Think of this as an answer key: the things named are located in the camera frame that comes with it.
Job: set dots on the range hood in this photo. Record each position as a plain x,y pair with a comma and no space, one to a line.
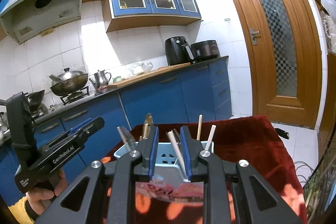
24,19

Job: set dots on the bamboo chopstick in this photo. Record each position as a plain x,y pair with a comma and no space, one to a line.
199,127

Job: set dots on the red floral blanket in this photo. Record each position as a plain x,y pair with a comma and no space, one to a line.
251,138

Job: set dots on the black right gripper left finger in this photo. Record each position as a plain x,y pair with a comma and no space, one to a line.
105,193

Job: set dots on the gas stove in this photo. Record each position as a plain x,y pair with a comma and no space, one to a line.
52,105

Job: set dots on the white chopstick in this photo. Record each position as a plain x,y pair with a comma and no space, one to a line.
210,138
174,144

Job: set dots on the yellow sleeve forearm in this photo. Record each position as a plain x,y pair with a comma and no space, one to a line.
23,212

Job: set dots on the black air fryer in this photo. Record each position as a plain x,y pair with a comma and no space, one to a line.
178,51

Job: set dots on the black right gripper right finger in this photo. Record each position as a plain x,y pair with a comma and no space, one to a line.
232,185

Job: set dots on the glass door wall cabinet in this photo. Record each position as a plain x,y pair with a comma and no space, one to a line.
126,14

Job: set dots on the blue kitchen cabinet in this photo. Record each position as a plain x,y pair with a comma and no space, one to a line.
198,92

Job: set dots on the steel kettle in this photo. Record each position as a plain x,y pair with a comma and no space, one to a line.
101,79

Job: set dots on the wok with lid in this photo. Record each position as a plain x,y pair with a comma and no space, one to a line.
68,82

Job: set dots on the wooden door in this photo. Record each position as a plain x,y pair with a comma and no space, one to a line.
284,58

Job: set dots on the wooden cutting board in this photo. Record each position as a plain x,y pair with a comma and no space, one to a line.
146,76

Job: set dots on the light blue utensil box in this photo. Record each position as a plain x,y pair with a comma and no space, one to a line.
169,182

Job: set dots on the silver butter knife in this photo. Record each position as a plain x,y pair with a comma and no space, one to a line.
127,138

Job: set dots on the dark rice cooker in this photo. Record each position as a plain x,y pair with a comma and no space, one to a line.
205,50

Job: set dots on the left hand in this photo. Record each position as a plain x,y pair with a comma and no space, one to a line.
35,196

